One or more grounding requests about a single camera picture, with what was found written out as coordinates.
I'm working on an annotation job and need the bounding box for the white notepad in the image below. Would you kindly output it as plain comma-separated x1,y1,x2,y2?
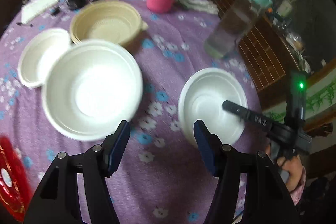
21,0,59,24

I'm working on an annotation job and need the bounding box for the person's right hand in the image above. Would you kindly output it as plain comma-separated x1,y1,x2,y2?
277,155,306,193

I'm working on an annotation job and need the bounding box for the red glass plate gold rim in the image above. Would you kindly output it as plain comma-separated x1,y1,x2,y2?
1,136,33,223

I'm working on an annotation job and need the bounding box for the purple floral tablecloth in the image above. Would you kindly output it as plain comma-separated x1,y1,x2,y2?
1,0,260,223

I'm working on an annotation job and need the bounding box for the clear glass teal lid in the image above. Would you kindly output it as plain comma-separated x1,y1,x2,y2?
204,0,272,59

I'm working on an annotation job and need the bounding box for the medium white foam bowl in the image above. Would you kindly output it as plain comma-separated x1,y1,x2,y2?
18,28,71,88

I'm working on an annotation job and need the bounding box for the small black charger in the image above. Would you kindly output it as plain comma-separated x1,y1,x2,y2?
51,6,60,16

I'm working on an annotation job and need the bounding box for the small white foam bowl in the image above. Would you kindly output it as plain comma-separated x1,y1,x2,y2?
178,68,248,147

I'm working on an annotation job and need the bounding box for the wooden lattice cabinet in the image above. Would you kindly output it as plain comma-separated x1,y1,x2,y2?
211,0,299,108

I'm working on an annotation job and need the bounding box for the white crumpled tissue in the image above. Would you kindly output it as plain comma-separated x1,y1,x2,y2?
176,0,219,15

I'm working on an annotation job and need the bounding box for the beige plastic bowl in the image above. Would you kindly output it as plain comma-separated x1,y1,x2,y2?
70,0,148,47

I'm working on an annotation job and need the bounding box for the large white foam bowl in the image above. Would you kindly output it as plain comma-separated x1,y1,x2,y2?
41,39,143,141

